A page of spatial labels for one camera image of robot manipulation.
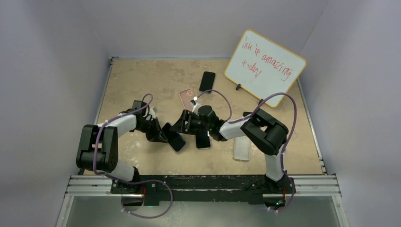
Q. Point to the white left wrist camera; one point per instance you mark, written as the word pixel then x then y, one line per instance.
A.
pixel 153 112

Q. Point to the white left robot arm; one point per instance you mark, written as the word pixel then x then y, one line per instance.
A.
pixel 98 146

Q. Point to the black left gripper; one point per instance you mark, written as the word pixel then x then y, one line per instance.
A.
pixel 157 135

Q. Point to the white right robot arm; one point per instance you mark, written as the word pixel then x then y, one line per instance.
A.
pixel 267 133

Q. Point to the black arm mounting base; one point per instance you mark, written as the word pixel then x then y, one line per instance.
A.
pixel 252 189

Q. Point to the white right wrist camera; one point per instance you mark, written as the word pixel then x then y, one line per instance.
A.
pixel 195 105

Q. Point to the black phone with white reflection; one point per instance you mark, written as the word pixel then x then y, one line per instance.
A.
pixel 202 140

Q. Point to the frosted clear phone case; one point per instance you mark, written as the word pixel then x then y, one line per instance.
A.
pixel 241 149

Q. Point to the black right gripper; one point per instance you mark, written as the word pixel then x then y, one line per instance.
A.
pixel 180 126

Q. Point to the yellow framed whiteboard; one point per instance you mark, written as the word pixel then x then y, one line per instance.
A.
pixel 263 67

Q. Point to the pink phone case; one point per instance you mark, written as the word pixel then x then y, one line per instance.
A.
pixel 186 97

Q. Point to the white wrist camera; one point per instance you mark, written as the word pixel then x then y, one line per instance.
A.
pixel 153 112
pixel 195 105

